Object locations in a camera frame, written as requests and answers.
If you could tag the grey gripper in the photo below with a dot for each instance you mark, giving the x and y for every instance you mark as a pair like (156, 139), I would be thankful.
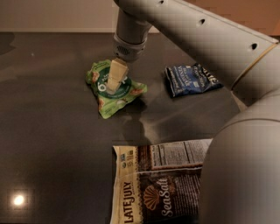
(128, 50)

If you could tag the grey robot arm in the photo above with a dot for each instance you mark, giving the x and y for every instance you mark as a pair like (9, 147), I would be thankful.
(240, 179)

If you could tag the brown Late July chip bag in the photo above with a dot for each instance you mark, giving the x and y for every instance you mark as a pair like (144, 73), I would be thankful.
(158, 183)

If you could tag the blue kettle chip bag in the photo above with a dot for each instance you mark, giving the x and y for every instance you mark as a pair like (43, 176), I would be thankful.
(190, 80)

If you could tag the green rice chip bag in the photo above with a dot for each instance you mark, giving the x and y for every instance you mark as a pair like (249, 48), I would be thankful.
(109, 104)

